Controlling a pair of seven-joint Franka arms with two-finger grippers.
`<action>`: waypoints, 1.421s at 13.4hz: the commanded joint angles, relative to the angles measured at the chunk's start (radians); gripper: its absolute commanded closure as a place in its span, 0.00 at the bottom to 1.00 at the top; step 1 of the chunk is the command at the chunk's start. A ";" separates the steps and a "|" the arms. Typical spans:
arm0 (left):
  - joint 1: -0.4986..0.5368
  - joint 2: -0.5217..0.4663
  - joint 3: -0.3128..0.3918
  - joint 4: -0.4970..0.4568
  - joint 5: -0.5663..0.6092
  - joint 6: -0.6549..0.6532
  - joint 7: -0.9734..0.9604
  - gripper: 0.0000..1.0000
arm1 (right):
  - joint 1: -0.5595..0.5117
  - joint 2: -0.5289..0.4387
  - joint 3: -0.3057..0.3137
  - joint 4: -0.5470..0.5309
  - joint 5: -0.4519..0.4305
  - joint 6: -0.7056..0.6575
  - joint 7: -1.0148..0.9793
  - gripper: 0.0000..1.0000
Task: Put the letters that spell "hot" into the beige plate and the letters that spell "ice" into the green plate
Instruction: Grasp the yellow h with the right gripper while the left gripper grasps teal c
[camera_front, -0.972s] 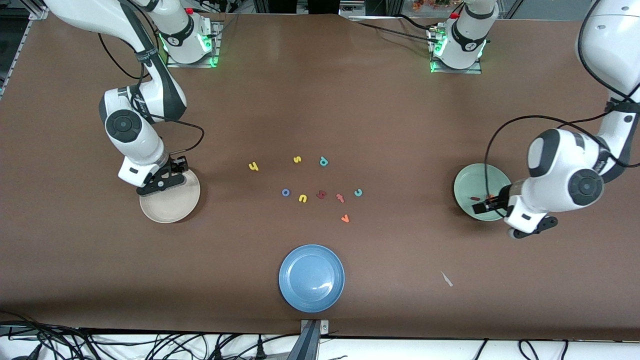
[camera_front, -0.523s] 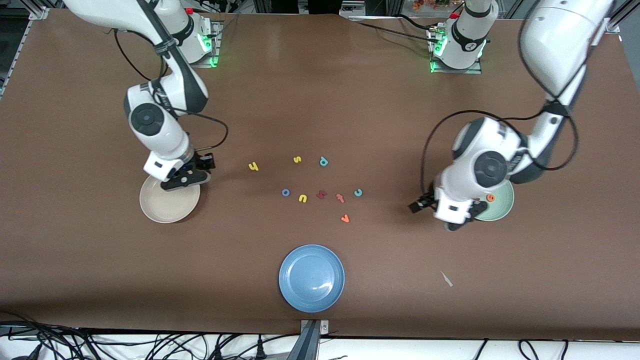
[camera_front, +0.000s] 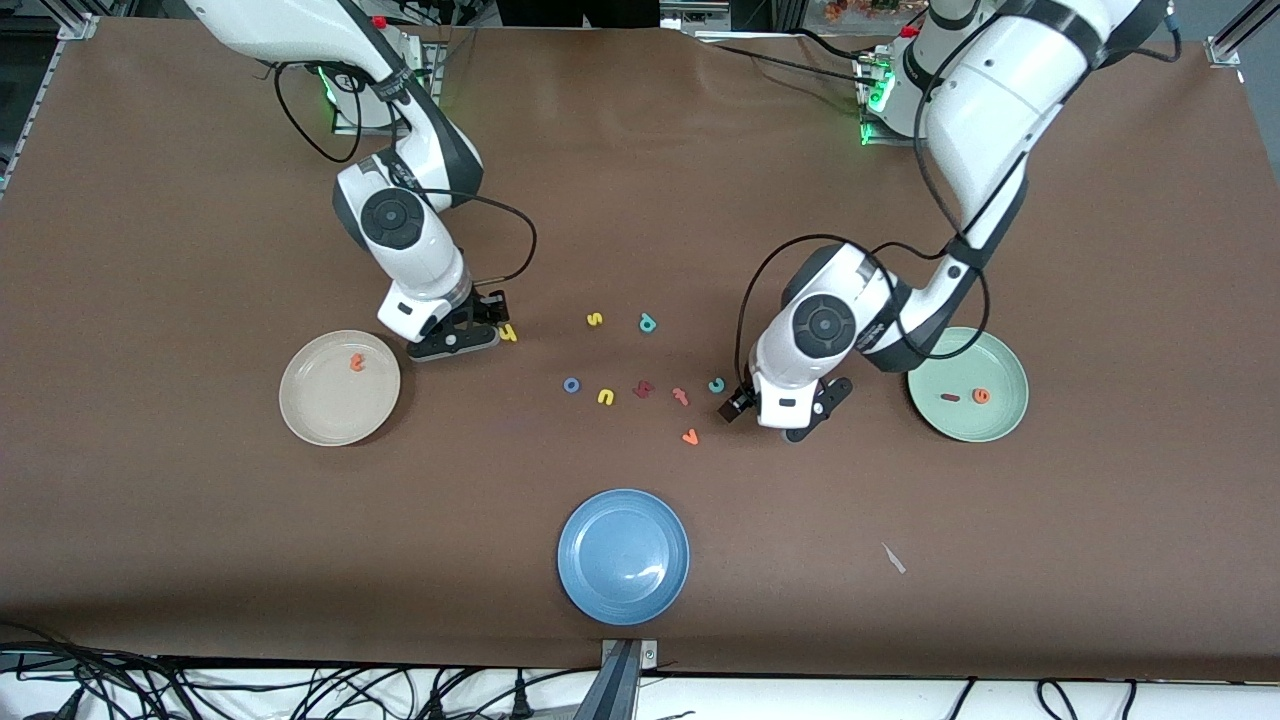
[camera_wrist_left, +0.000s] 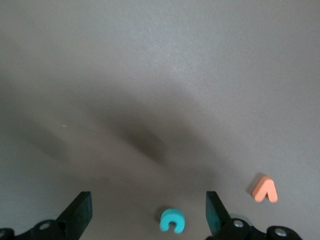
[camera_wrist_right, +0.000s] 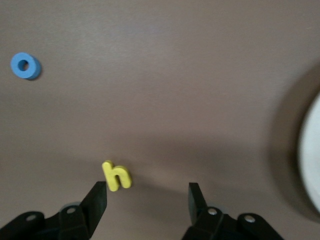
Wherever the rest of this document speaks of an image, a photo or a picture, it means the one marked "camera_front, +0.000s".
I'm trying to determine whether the beige brown plate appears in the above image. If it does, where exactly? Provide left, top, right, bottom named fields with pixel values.
left=279, top=330, right=402, bottom=447

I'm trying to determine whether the blue plate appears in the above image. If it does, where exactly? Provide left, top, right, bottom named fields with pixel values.
left=557, top=488, right=691, bottom=627

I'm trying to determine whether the green plate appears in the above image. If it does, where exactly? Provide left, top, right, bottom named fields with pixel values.
left=907, top=326, right=1030, bottom=443

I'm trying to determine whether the brown table cover sheet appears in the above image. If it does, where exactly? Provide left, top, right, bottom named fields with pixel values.
left=0, top=18, right=1280, bottom=683

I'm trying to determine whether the grey device box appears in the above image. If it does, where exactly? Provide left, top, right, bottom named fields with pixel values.
left=660, top=0, right=731, bottom=31

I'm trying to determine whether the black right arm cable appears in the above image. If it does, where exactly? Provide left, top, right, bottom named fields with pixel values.
left=273, top=60, right=539, bottom=293

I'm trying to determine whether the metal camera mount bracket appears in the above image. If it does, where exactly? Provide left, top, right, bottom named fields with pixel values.
left=598, top=638, right=659, bottom=720

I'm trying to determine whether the black cable on table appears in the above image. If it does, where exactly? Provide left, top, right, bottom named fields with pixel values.
left=700, top=28, right=881, bottom=91

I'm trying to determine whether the black floor cable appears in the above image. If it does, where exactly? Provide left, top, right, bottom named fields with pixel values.
left=0, top=622, right=201, bottom=720
left=1035, top=678, right=1083, bottom=720

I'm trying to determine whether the aluminium frame profile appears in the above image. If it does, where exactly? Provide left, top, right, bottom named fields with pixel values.
left=0, top=10, right=101, bottom=191
left=1205, top=0, right=1280, bottom=69

